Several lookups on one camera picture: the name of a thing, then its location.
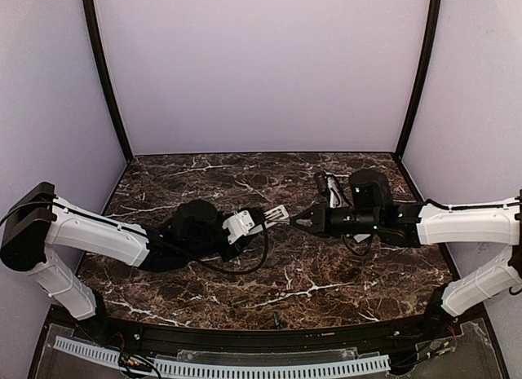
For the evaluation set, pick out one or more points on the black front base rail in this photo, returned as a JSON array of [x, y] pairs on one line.
[[382, 336]]

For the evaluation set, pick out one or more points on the black left corner post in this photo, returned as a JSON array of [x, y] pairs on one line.
[[97, 48]]

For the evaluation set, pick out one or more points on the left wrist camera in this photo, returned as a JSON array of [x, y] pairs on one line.
[[247, 222]]

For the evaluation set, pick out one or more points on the white left cable duct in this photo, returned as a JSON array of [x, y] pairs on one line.
[[87, 351]]

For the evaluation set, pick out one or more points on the black right corner post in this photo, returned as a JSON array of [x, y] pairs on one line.
[[420, 77]]

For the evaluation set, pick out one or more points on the black corner post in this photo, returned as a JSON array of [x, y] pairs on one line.
[[420, 77], [97, 48]]

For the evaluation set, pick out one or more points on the white right cable duct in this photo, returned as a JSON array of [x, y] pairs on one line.
[[342, 369]]

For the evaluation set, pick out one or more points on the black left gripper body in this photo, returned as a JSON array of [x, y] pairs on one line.
[[258, 216]]

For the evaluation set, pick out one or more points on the white remote control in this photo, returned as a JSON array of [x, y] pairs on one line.
[[274, 216]]

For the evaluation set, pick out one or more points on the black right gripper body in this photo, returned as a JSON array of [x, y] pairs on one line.
[[318, 216]]

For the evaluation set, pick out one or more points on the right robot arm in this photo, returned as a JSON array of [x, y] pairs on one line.
[[412, 225]]

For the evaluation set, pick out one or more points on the white cable duct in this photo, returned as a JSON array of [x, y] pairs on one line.
[[87, 351], [342, 369]]

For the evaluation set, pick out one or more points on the white battery cover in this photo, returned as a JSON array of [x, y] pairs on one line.
[[360, 237]]

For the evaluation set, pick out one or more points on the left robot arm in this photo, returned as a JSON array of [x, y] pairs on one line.
[[41, 220]]

